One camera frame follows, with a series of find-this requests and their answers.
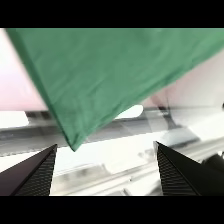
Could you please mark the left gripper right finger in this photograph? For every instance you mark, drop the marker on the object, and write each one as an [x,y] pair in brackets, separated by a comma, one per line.
[181,175]

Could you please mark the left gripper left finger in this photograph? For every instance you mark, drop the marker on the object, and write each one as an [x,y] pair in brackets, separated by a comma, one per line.
[31,176]

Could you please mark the green T-shirt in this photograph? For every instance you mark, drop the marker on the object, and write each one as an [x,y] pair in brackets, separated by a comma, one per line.
[103,73]

